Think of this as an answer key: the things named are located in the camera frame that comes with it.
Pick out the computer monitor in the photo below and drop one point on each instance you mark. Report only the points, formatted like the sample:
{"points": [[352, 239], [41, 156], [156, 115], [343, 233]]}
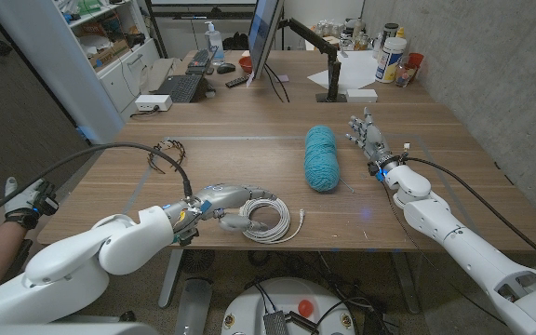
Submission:
{"points": [[263, 32]]}

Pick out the person's white gloved hand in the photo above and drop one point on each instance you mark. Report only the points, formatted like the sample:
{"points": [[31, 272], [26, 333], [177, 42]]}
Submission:
{"points": [[17, 200]]}

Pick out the black bag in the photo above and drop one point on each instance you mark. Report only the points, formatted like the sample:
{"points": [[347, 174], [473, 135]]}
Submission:
{"points": [[235, 42]]}

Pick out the clear glass jar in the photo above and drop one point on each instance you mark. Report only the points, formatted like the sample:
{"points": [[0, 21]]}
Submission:
{"points": [[405, 74]]}

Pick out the red bowl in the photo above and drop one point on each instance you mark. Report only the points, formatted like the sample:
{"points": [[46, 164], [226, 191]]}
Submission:
{"points": [[245, 63]]}

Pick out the cardboard box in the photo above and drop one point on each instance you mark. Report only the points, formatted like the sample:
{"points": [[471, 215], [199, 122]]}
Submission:
{"points": [[107, 53]]}

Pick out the white shelf cabinet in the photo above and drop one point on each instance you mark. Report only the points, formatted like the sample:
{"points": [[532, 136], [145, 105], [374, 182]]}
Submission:
{"points": [[54, 70]]}

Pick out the dark brown scalloped headband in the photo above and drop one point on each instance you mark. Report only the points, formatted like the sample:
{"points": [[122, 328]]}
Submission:
{"points": [[151, 157]]}

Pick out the white wipes canister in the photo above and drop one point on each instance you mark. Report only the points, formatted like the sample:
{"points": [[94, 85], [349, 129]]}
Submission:
{"points": [[390, 59]]}

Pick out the black glove tracker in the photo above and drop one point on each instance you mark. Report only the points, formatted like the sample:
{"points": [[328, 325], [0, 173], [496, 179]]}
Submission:
{"points": [[47, 202]]}

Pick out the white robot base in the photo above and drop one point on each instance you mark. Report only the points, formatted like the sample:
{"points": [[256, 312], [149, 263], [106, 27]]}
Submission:
{"points": [[286, 298]]}

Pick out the large black keyboard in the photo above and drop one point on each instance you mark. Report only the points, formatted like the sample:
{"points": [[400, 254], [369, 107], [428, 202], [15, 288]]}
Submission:
{"points": [[179, 87]]}

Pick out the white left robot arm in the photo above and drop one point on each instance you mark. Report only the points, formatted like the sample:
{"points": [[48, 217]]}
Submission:
{"points": [[63, 265]]}

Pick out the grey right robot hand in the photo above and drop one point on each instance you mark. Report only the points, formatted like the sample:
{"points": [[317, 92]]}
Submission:
{"points": [[376, 141]]}

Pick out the teal yarn skein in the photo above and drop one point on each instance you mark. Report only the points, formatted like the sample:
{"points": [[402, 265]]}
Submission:
{"points": [[321, 158]]}

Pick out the black computer mouse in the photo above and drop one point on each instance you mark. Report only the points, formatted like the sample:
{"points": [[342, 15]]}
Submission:
{"points": [[225, 68]]}

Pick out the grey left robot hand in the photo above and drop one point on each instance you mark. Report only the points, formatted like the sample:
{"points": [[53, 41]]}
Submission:
{"points": [[221, 197]]}

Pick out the red cup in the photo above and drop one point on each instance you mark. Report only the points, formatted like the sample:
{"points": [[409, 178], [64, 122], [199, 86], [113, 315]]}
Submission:
{"points": [[415, 60]]}

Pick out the clear hand sanitizer bottle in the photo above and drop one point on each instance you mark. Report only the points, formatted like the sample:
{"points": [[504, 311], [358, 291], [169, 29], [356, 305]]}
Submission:
{"points": [[214, 46]]}

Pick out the yellow bottle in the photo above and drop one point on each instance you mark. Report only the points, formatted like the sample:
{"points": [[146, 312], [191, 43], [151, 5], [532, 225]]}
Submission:
{"points": [[400, 32]]}

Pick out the black remote control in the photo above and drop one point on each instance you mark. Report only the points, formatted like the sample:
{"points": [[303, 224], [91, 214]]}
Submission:
{"points": [[237, 81]]}

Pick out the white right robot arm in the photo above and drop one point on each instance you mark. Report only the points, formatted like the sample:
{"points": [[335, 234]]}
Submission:
{"points": [[459, 246]]}

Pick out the small black keyboard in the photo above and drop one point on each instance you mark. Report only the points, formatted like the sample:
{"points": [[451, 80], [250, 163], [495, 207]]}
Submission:
{"points": [[199, 60]]}

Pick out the dark lidded canister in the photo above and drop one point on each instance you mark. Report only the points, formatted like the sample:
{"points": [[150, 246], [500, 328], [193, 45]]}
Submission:
{"points": [[389, 30]]}

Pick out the red stop button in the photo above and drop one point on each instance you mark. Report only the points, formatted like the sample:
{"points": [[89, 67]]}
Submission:
{"points": [[305, 307]]}

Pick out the white power strip box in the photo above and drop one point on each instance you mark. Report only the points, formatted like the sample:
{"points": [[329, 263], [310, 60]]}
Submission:
{"points": [[153, 102]]}

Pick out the grey slanted table leg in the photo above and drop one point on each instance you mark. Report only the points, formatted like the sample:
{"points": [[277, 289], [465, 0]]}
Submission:
{"points": [[405, 281], [170, 279]]}

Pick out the pink sticky note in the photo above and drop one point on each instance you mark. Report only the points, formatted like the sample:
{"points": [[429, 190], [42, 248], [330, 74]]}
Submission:
{"points": [[282, 78]]}

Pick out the beige cloth bag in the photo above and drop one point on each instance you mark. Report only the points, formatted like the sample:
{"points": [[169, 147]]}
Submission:
{"points": [[158, 72]]}

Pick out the flat white box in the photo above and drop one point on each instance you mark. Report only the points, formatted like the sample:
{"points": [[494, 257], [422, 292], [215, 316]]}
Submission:
{"points": [[361, 95]]}

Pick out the grey ribbed metal block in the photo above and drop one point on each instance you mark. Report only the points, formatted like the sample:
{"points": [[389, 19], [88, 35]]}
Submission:
{"points": [[276, 323]]}

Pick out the white paper sheet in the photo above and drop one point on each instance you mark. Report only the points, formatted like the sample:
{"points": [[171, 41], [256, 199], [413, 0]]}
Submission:
{"points": [[356, 70]]}

